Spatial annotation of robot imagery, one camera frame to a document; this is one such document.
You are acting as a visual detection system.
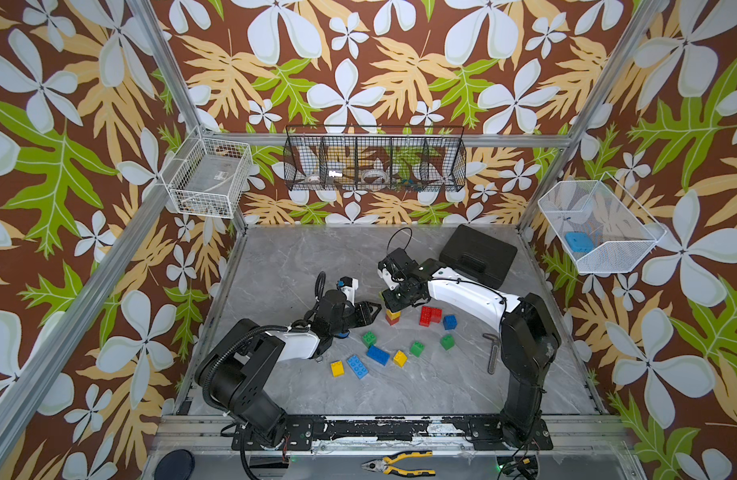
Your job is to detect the red long brick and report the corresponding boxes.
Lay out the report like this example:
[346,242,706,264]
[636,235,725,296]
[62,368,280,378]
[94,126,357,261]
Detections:
[419,306,434,327]

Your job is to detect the light blue long brick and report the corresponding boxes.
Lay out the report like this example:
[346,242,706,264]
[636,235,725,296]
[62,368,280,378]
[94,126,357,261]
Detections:
[346,355,369,379]

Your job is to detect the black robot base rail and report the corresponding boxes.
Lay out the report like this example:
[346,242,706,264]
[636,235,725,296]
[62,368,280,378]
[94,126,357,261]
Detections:
[232,414,554,452]

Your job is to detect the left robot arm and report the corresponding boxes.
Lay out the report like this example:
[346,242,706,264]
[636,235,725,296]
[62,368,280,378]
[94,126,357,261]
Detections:
[194,272,382,447]

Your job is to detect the black wire basket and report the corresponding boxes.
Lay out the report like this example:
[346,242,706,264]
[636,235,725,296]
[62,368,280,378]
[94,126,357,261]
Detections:
[282,125,467,192]

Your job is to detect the dark blue long brick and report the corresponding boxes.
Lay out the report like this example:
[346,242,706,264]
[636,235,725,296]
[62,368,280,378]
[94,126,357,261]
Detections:
[366,345,391,366]

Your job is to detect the small electronics board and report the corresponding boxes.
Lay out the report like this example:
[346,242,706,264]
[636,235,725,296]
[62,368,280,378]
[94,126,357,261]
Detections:
[497,456,540,480]

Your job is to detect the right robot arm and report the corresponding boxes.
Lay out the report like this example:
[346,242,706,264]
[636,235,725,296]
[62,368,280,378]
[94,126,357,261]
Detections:
[378,248,562,448]

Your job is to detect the blue object in basket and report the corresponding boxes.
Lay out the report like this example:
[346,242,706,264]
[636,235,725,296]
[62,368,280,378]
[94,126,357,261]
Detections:
[565,232,597,254]

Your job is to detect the black round disc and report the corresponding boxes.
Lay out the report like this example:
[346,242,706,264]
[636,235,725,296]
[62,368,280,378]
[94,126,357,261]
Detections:
[154,449,196,480]

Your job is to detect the white wire basket left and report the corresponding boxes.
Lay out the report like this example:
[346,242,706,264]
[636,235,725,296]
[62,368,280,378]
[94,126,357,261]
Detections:
[162,127,254,219]

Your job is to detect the yellow handled pliers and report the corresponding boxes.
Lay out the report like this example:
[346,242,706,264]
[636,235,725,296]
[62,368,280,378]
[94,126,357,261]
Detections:
[360,449,437,478]

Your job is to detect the white wire basket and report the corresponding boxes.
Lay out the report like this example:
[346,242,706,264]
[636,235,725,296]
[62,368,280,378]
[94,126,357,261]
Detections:
[539,174,667,276]
[162,127,254,219]

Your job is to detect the grey metal file tool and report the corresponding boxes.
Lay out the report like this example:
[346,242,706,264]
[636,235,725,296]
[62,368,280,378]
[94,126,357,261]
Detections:
[483,333,501,375]

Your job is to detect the green square brick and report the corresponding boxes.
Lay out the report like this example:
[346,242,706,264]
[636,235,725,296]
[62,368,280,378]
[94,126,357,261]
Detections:
[411,341,425,357]
[362,331,377,348]
[440,334,456,351]

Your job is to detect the black plastic tool case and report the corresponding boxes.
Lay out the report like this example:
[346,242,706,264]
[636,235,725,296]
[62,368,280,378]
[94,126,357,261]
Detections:
[439,225,518,290]

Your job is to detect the white wire basket right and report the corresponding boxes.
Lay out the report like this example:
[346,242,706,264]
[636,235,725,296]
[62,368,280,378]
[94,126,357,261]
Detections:
[539,174,667,276]

